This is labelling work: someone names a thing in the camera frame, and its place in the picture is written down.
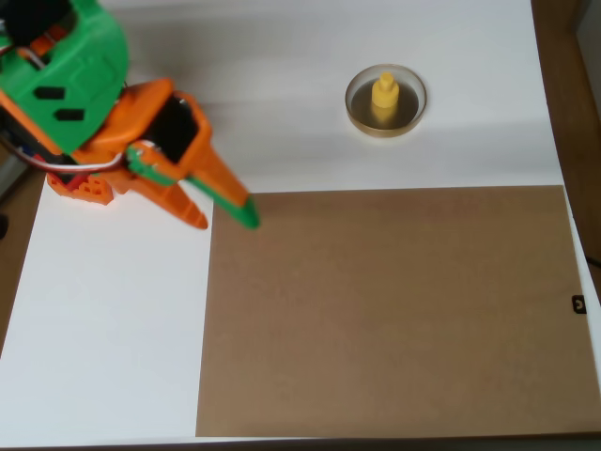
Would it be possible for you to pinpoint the small yellow plastic piece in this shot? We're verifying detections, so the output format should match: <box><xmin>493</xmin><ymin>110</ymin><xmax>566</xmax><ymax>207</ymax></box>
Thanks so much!
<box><xmin>370</xmin><ymin>70</ymin><xmax>401</xmax><ymax>129</ymax></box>

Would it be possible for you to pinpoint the brown rectangular board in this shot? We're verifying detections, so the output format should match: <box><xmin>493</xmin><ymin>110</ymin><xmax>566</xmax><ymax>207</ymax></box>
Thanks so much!
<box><xmin>194</xmin><ymin>184</ymin><xmax>601</xmax><ymax>439</ymax></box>

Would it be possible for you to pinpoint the white red black servo cable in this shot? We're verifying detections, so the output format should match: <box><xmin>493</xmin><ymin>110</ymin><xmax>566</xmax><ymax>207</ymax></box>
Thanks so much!
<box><xmin>0</xmin><ymin>133</ymin><xmax>131</xmax><ymax>179</ymax></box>

